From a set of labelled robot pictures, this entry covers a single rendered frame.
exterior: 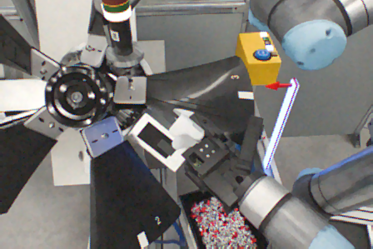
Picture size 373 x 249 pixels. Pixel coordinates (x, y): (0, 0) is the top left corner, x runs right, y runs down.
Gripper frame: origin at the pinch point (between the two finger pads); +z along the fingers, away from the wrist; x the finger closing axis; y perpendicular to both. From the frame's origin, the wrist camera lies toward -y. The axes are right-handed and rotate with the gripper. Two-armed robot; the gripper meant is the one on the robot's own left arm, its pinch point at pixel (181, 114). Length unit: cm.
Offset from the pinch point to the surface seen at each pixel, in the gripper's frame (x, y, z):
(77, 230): 114, 40, 56
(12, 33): -14.3, 16.6, 27.5
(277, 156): 127, -79, 15
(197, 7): 24, -53, 55
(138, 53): -11.1, 1.4, 9.0
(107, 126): 4.8, 11.4, 12.0
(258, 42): 15.2, -42.6, 14.9
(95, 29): -10.6, 3.0, 22.3
